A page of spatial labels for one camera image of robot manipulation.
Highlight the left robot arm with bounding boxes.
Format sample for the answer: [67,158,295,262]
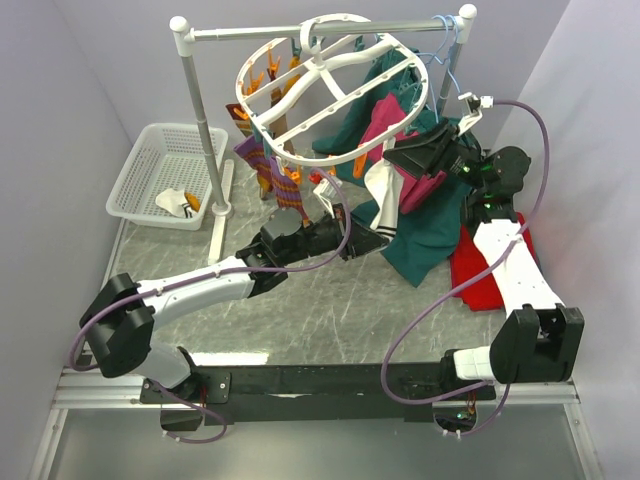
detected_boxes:
[79,204,394,402]

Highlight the yellow hanging sock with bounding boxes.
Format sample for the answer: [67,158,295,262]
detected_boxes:
[282,56,301,95]

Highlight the orange clothespin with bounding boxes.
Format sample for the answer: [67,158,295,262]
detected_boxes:
[284,167,302,185]
[352,153,367,179]

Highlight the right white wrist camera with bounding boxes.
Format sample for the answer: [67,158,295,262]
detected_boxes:
[457,92,494,137]

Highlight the white plastic basket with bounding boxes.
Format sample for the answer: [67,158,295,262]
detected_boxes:
[106,123,212,231]

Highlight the green garment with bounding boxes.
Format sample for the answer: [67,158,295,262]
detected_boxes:
[312,69,470,287]

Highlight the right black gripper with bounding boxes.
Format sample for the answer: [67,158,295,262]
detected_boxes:
[382,118,486,193]

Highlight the red folded cloth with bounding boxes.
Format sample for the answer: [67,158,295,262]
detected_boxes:
[450,226,542,312]

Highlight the pink garment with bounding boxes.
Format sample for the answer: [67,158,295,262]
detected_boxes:
[359,92,449,216]

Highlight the orange sock in basket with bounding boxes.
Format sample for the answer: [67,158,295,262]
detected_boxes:
[183,191,201,216]

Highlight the light blue wire hanger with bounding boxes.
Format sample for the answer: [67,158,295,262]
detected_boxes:
[415,14,462,121]

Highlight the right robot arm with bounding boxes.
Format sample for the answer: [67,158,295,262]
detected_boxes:
[383,123,584,399]

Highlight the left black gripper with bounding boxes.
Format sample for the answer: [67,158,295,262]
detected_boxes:
[281,204,390,265]

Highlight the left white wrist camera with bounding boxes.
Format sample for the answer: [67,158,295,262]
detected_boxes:
[309,169,338,217]

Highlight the maroon orange striped sock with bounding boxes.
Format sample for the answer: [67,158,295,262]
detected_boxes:
[225,103,252,137]

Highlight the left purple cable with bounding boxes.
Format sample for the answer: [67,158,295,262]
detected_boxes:
[69,167,351,445]

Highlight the black base bar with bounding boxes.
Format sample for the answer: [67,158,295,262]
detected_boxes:
[136,353,496,425]

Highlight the white sock black stripes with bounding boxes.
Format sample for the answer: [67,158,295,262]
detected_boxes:
[155,188,197,219]

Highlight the white round clip hanger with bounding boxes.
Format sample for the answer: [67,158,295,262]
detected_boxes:
[235,13,429,167]

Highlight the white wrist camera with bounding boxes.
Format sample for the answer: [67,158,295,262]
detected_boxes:
[457,92,494,137]
[309,169,338,217]

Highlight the purple orange striped sock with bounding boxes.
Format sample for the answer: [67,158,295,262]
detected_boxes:
[234,135,273,197]

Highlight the beige hanging sock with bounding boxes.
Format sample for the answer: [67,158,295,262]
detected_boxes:
[269,87,295,154]

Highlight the silver white clothes rack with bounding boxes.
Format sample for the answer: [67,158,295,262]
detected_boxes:
[168,3,479,266]

